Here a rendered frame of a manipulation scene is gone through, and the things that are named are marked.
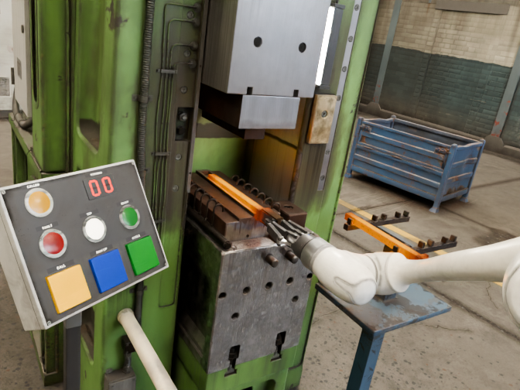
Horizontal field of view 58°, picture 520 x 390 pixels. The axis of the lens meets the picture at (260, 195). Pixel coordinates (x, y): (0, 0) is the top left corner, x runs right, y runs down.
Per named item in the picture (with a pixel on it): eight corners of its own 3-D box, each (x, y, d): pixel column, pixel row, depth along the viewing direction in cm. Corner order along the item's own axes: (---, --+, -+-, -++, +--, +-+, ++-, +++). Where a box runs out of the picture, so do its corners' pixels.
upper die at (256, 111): (295, 128, 140) (300, 97, 137) (238, 128, 129) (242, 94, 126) (227, 99, 172) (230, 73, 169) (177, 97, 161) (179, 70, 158)
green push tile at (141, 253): (160, 264, 112) (150, 235, 111) (137, 275, 106) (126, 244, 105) (155, 265, 113) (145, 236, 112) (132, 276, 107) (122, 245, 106)
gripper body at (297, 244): (297, 265, 125) (278, 249, 132) (321, 261, 130) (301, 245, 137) (302, 241, 122) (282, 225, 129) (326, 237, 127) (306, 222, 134)
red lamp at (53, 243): (67, 254, 93) (67, 235, 91) (42, 258, 90) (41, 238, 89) (63, 248, 95) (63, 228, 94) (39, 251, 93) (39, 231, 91)
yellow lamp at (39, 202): (53, 214, 92) (53, 194, 91) (27, 217, 90) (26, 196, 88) (50, 208, 95) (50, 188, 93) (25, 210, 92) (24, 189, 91)
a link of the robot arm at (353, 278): (304, 279, 120) (339, 279, 128) (344, 314, 108) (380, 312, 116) (318, 242, 117) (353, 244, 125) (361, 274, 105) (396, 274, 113)
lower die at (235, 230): (276, 234, 153) (281, 210, 150) (223, 242, 142) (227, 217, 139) (217, 189, 185) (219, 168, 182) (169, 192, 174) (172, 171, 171)
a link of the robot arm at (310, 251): (334, 273, 126) (320, 262, 130) (342, 244, 123) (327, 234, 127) (309, 279, 121) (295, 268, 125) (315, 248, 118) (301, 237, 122)
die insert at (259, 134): (264, 139, 148) (266, 121, 146) (244, 139, 144) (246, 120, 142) (219, 117, 171) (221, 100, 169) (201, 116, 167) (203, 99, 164)
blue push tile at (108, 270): (128, 279, 104) (118, 248, 103) (102, 293, 98) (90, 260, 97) (123, 280, 105) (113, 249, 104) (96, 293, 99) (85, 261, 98)
